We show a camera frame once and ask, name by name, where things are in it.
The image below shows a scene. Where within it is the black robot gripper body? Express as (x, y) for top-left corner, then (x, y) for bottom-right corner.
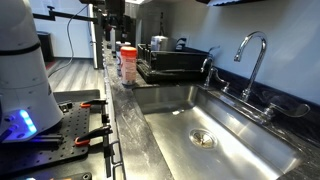
(105, 0), (125, 28)

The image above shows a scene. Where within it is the orange-capped creamer bottle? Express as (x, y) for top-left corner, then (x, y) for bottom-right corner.
(120, 46), (137, 85)

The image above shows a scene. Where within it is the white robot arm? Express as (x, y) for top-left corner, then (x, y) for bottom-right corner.
(0, 0), (63, 144)

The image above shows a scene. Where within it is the white-capped creamer bottle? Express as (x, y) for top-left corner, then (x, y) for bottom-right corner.
(116, 41), (131, 77)

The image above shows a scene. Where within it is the stainless steel pot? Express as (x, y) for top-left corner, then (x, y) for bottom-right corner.
(151, 36), (176, 51)

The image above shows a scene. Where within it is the black trash bin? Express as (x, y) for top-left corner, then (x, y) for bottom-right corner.
(37, 31), (54, 62)

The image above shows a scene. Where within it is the black dish drying rack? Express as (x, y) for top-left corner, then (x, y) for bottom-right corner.
(137, 44), (207, 84)

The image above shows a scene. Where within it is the small chrome side faucet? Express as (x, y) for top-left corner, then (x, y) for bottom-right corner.
(200, 46), (230, 92)

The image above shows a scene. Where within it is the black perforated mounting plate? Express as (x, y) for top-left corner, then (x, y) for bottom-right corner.
(0, 103), (90, 176)

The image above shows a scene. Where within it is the stainless steel sink basin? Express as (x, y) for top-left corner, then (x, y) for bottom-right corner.
(133, 86), (302, 180)

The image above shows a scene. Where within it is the tall chrome gooseneck faucet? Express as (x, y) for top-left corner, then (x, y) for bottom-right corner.
(233, 30), (269, 103)

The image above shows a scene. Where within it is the black hanging cable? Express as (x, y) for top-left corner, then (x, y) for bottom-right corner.
(48, 3), (89, 78)

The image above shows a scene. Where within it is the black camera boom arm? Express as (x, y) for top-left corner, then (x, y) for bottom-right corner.
(33, 6), (98, 24)

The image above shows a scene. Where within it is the far orange-handled black clamp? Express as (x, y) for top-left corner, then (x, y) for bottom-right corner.
(80, 99), (107, 108)

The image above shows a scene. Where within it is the orange-handled black clamp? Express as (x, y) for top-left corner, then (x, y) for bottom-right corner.
(80, 99), (107, 108)
(74, 125), (112, 147)

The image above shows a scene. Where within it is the near orange-handled black clamp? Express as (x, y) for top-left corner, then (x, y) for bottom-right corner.
(74, 125), (112, 147)

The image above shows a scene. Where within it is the chrome wing faucet handle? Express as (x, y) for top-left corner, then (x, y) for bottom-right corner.
(259, 103), (311, 120)

